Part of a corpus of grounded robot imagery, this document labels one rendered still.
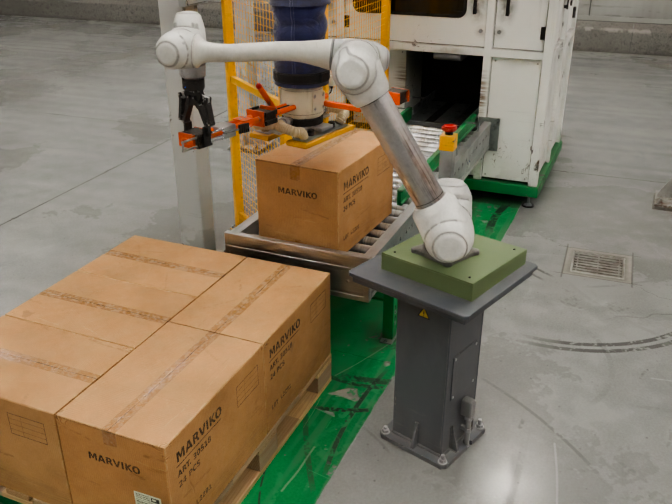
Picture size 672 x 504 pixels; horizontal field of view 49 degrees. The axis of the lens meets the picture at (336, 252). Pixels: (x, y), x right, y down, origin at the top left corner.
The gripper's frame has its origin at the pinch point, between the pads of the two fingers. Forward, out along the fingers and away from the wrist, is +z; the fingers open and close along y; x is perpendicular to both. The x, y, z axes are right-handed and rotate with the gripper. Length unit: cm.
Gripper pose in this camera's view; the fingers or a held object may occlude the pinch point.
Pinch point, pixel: (197, 136)
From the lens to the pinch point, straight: 263.6
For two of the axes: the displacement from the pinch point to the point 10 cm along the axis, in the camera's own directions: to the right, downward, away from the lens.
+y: -8.1, -2.5, 5.3
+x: -5.9, 3.5, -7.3
